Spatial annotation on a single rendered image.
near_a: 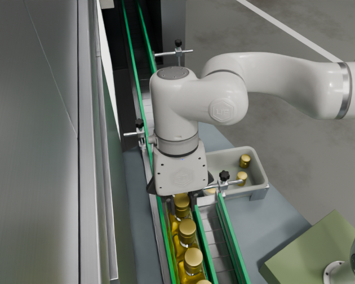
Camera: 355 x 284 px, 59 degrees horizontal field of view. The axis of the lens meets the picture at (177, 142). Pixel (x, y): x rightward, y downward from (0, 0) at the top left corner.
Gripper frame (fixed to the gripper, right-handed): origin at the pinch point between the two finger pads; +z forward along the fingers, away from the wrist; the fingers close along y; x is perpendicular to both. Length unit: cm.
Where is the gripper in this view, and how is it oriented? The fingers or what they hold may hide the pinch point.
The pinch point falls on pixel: (181, 202)
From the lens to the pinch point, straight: 66.5
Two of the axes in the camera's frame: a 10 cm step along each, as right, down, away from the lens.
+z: 0.5, 8.0, 6.0
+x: -1.9, -5.8, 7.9
